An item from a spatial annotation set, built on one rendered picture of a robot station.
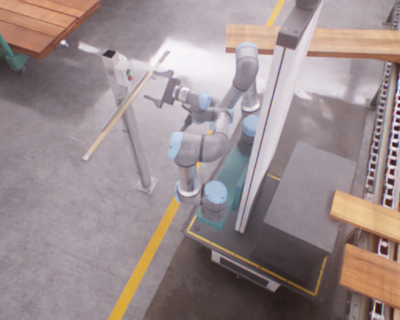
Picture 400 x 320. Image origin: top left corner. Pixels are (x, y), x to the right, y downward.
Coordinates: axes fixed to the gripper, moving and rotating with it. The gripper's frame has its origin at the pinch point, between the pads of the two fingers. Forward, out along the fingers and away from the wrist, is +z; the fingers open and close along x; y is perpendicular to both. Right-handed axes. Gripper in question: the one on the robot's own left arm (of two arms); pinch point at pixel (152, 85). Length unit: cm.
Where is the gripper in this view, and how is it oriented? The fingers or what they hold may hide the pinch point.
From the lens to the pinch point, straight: 171.4
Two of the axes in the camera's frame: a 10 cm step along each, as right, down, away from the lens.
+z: -9.2, -3.2, 2.2
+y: -2.0, -0.8, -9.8
